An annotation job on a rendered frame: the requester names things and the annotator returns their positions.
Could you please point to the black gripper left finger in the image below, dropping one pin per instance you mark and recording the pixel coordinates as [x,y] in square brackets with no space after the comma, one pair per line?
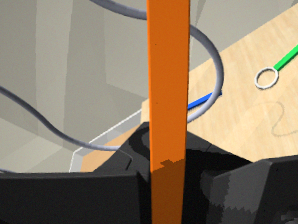
[117,192]

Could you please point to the white loop with green handle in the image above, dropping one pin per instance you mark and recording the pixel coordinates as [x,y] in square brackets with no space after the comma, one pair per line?
[277,67]

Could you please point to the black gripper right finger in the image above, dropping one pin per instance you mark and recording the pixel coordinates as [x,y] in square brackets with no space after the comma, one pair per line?
[223,188]

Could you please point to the white loop with orange handle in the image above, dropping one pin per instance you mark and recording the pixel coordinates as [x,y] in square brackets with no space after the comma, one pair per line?
[168,51]

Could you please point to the blue rod with grey loop at end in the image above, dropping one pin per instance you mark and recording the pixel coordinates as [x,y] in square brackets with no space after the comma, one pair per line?
[199,102]

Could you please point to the thin grey wire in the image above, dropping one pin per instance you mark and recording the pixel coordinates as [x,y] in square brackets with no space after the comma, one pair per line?
[134,14]

